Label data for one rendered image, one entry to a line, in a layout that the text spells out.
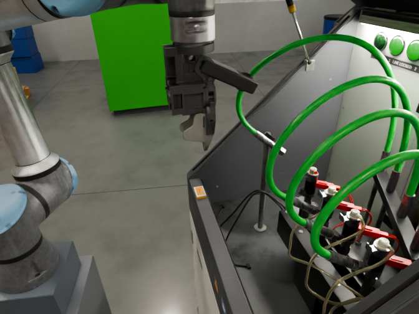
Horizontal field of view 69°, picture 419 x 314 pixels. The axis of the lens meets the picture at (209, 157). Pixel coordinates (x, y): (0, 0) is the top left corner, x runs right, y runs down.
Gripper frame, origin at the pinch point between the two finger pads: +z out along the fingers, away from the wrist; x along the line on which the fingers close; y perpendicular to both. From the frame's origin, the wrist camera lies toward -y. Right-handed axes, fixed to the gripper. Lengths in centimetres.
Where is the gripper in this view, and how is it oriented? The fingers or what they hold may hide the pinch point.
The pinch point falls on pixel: (208, 143)
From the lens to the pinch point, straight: 63.2
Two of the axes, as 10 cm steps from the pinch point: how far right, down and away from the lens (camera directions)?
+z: 0.3, 8.6, 5.1
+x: 2.4, 4.9, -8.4
